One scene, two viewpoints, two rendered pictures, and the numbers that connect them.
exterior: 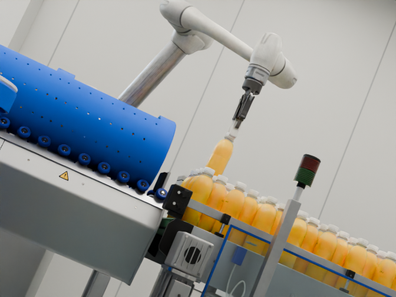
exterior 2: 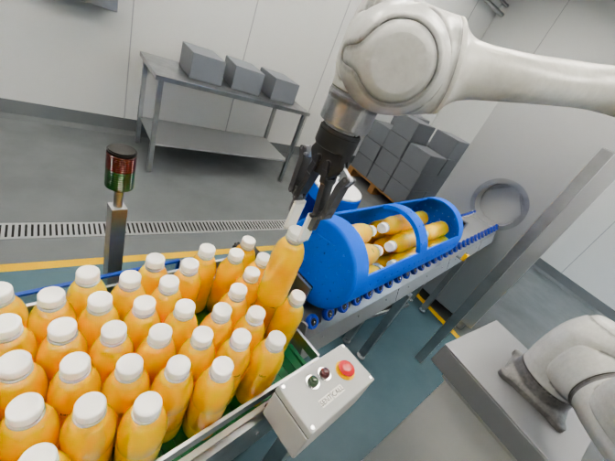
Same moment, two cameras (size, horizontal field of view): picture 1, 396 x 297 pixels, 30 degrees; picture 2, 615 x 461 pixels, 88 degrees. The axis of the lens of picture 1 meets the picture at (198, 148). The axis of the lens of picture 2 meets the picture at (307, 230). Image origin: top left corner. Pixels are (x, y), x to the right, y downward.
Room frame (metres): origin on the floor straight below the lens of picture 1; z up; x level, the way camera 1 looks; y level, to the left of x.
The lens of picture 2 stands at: (3.22, -0.50, 1.64)
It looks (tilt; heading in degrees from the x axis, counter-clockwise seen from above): 30 degrees down; 134
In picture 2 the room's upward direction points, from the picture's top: 25 degrees clockwise
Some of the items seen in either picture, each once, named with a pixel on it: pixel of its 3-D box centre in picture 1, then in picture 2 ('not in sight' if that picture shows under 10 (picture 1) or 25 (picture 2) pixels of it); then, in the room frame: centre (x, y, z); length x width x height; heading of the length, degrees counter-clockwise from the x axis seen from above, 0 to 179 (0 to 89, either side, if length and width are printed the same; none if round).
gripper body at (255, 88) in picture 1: (249, 92); (331, 151); (2.80, -0.10, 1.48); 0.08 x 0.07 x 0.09; 10
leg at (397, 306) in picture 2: not in sight; (382, 326); (2.60, 1.12, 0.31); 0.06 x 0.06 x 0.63; 10
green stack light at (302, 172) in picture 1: (304, 177); (120, 176); (2.43, -0.37, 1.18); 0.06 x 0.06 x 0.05
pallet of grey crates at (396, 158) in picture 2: not in sight; (404, 160); (0.38, 3.69, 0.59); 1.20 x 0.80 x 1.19; 0
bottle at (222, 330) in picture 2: not in sight; (211, 342); (2.83, -0.23, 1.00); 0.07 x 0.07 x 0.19
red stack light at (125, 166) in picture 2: (309, 165); (121, 160); (2.43, -0.37, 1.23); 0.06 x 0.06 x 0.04
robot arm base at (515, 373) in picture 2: not in sight; (543, 379); (3.27, 0.58, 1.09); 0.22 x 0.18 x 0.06; 97
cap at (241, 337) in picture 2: not in sight; (240, 339); (2.90, -0.21, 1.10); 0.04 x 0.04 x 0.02
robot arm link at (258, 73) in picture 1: (256, 76); (349, 112); (2.80, -0.10, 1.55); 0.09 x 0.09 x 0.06
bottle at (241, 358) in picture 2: not in sight; (228, 369); (2.90, -0.21, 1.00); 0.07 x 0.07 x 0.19
